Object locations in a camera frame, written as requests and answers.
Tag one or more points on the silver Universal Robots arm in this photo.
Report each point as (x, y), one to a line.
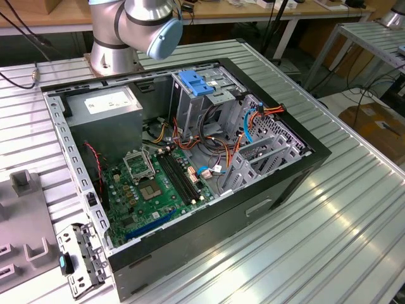
(107, 47)

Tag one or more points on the grey metal disk bay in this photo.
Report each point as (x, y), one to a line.
(242, 164)

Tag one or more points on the tan motherboard connector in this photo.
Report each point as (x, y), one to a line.
(193, 175)

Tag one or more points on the black RAM slot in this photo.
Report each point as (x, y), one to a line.
(180, 177)
(172, 177)
(184, 177)
(176, 177)

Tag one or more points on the grey metal drive cage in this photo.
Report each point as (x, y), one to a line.
(186, 111)

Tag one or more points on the CPU socket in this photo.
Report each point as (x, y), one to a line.
(149, 190)

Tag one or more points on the green motherboard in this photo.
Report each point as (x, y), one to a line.
(167, 209)

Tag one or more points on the blue plastic drive latch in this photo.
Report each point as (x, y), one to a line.
(196, 84)

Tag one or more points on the black open PC case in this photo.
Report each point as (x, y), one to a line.
(190, 234)

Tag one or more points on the blue expansion slot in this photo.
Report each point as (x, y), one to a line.
(152, 225)

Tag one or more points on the grey power supply unit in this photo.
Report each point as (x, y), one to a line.
(104, 133)

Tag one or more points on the grey metal slot retainer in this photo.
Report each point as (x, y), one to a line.
(91, 253)

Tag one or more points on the black tripod stand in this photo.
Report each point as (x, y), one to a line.
(277, 19)

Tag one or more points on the cardboard box with label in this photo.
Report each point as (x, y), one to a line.
(370, 126)

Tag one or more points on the black clip with blue tab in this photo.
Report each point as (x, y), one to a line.
(68, 264)

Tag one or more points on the large tan carton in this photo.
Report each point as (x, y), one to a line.
(357, 63)

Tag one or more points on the grey parts rack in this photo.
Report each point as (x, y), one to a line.
(28, 218)

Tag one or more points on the metal slat side table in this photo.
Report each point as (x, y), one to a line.
(364, 36)

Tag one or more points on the wooden desk with white frame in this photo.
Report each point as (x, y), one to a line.
(335, 12)

